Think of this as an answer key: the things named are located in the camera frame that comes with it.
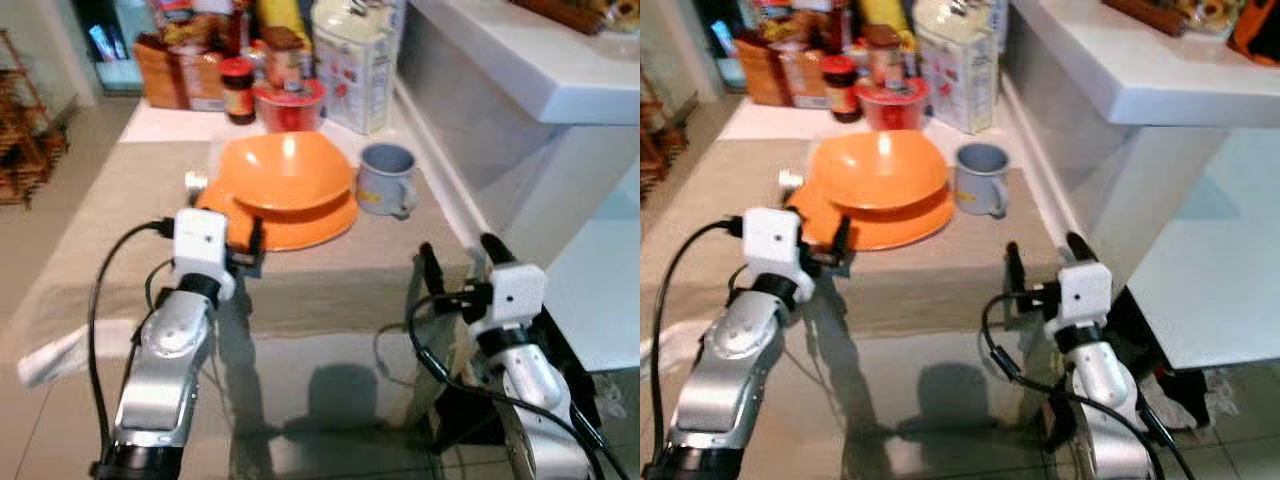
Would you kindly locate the red lidded plastic tub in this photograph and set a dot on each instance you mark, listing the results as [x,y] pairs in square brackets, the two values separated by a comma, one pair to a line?
[892,105]
[290,105]

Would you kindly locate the orange and black object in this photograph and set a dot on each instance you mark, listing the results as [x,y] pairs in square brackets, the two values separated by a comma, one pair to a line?
[1258,30]

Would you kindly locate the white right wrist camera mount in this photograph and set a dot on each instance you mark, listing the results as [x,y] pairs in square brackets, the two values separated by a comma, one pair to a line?
[1082,295]
[512,295]

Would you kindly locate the dark jar with red lid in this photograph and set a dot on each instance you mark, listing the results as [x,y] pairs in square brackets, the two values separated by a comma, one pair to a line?
[840,93]
[237,95]

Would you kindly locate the white carton with red print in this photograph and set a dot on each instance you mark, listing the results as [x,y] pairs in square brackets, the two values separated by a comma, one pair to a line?
[955,70]
[355,70]

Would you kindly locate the wooden rack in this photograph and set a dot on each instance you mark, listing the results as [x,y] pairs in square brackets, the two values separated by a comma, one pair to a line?
[25,140]
[655,150]

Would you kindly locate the grey mug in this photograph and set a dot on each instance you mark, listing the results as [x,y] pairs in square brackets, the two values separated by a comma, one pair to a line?
[978,185]
[380,185]

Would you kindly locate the brown cardboard box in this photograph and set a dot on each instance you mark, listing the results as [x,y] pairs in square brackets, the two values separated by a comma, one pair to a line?
[175,75]
[775,72]

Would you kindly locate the brown wooden board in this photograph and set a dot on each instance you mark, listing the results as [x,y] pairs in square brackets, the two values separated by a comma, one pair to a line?
[560,15]
[1145,15]

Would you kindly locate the yellow bag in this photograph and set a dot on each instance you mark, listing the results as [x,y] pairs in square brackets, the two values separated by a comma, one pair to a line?
[285,20]
[885,15]

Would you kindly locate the orange bowl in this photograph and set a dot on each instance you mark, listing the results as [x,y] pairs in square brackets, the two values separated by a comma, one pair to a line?
[285,170]
[880,170]

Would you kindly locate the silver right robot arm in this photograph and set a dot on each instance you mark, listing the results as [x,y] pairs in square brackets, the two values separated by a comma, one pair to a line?
[535,390]
[1105,390]

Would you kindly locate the beige table cloth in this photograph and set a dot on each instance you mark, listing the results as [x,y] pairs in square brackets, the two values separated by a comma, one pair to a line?
[700,220]
[100,230]

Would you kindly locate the small silver metal object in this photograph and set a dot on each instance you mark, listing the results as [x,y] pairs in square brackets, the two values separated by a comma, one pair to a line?
[195,181]
[790,180]

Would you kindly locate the orange plate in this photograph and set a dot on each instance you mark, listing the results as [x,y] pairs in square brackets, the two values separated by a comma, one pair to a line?
[305,233]
[900,233]

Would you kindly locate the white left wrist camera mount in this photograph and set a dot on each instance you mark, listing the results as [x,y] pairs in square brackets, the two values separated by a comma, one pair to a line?
[775,245]
[200,245]

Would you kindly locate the white counter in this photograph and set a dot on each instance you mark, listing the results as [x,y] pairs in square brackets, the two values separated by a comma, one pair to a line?
[540,150]
[1180,200]

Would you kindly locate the jar with brown lid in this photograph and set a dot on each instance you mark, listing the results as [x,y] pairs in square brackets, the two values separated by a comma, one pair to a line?
[283,60]
[885,58]

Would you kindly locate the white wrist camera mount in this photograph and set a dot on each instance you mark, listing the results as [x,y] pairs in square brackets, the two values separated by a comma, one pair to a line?
[775,245]
[200,245]
[512,295]
[1082,295]

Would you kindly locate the dark shelf unit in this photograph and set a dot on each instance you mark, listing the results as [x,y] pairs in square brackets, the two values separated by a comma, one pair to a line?
[720,40]
[110,45]

